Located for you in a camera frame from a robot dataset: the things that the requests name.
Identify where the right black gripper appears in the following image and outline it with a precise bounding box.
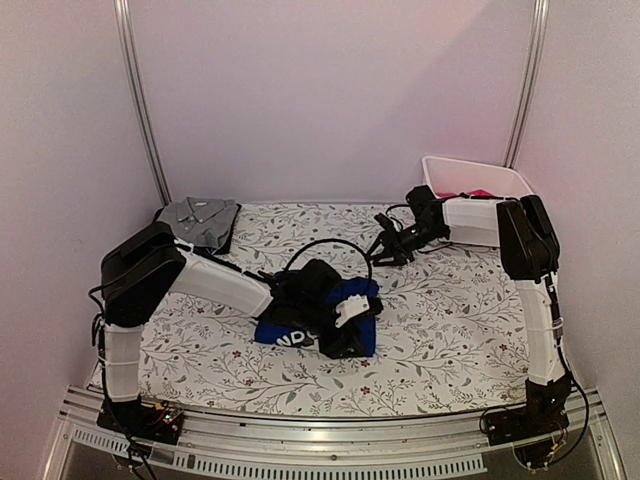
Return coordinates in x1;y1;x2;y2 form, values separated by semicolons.
365;220;446;266

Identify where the blue t-shirt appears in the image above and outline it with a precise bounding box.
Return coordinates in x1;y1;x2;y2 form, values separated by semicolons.
254;277;383;359

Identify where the pink garment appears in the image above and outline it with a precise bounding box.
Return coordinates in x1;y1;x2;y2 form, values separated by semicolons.
436;189;494;199

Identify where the grey shirt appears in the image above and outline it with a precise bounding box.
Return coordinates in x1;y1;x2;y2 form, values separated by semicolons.
153;197;242;255

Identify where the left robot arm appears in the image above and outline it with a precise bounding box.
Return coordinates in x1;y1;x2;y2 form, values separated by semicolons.
91;221;375;434

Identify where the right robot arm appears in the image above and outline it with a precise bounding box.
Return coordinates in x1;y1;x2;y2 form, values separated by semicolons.
367;185;572;436

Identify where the white plastic laundry bin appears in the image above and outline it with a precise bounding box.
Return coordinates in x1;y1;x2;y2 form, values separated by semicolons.
421;156;534;198

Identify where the floral tablecloth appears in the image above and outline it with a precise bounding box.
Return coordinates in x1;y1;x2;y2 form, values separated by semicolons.
89;201;562;417

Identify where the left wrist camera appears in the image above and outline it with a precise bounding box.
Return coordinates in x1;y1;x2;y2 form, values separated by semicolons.
299;258;384;329

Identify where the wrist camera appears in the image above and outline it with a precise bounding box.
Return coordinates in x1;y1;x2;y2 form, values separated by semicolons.
299;258;384;329
383;185;449;236

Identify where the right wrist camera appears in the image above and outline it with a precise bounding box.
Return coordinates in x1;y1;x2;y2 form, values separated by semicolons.
383;185;449;236

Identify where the front aluminium rail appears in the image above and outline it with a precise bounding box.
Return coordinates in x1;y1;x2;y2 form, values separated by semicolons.
42;387;627;479

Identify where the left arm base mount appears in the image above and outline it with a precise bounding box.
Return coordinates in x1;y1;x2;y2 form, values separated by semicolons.
97;397;184;445

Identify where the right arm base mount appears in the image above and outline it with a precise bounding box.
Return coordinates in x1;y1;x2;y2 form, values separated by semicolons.
479;399;569;471

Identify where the right aluminium frame post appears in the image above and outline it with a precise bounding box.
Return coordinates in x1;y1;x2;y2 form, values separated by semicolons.
503;0;550;169

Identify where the aluminium frame post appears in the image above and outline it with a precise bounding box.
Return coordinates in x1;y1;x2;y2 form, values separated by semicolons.
113;0;172;206
503;0;550;169

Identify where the left aluminium frame post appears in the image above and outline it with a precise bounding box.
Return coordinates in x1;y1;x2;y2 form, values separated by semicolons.
113;0;172;206

